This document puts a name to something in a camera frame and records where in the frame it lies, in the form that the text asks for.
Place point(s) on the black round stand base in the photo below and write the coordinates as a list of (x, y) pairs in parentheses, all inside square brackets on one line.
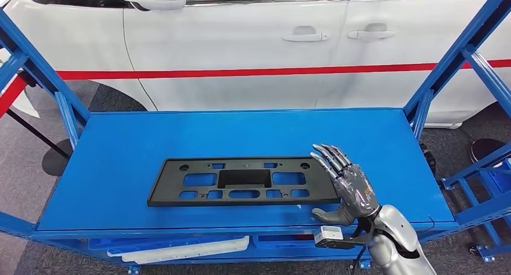
[(487, 149)]

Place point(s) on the grey belt stanchion post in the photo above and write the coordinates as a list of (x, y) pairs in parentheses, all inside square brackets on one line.
[(27, 79)]

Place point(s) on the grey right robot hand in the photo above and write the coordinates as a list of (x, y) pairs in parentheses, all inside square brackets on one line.
[(355, 193)]

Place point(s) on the white plastic bin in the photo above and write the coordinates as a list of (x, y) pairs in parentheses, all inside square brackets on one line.
[(159, 260), (199, 248)]

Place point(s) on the black plastic plate bracket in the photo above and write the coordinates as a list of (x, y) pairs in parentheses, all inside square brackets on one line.
[(167, 185)]

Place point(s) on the black belt stanchion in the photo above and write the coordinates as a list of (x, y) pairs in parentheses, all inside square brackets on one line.
[(58, 161)]

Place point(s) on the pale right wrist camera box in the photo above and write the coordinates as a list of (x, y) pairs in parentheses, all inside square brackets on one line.
[(329, 235)]

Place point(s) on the red flat item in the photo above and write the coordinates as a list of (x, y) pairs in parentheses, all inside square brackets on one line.
[(301, 237)]

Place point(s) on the white car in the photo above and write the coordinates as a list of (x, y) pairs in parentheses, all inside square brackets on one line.
[(239, 37)]

